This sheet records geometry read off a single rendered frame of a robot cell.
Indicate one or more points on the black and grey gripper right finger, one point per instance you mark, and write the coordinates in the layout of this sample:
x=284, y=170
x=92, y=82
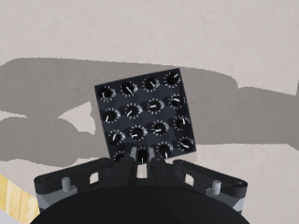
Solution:
x=225, y=188

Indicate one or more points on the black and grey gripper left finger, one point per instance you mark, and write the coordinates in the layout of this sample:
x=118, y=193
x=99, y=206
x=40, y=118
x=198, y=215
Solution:
x=54, y=186

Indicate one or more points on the black knob box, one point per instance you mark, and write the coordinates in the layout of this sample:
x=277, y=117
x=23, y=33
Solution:
x=163, y=127

